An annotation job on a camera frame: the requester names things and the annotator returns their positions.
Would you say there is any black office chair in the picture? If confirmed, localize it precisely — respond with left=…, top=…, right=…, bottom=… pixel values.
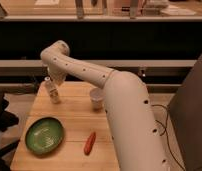
left=0, top=93, right=20, bottom=171

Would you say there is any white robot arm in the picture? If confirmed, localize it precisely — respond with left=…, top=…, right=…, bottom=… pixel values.
left=40, top=40, right=170, bottom=171

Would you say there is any green bowl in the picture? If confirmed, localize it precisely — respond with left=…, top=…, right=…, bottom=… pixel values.
left=25, top=117, right=65, bottom=155

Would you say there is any clear plastic water bottle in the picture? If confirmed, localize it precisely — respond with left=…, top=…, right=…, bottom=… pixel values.
left=44, top=77, right=60, bottom=104

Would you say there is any orange carrot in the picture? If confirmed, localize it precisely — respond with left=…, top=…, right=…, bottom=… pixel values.
left=84, top=132, right=96, bottom=155

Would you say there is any black cable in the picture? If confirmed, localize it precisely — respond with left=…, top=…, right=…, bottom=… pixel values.
left=151, top=103, right=187, bottom=171

